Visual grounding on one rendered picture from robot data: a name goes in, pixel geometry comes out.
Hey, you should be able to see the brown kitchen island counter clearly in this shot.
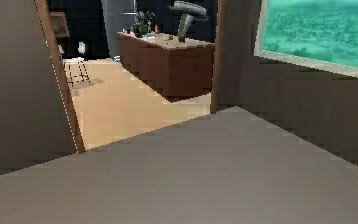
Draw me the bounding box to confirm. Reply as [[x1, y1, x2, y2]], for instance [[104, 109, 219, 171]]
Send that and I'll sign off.
[[116, 31, 217, 100]]

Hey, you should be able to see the grey range hood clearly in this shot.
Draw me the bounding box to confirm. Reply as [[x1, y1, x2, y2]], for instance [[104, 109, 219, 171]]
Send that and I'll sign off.
[[168, 0, 209, 43]]

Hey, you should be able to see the grey fridge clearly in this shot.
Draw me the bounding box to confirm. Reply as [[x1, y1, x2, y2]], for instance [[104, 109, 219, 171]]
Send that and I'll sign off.
[[101, 0, 139, 62]]

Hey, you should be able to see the white stool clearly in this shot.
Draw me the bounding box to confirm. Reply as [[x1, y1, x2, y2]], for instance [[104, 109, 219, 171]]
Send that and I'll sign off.
[[62, 57, 92, 88]]

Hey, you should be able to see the white framed window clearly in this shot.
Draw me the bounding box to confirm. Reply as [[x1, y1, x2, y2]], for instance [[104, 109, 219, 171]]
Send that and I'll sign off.
[[253, 0, 358, 81]]

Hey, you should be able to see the brown wall shelf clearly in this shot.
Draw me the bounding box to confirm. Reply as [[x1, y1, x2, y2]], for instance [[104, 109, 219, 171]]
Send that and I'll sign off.
[[49, 11, 71, 39]]

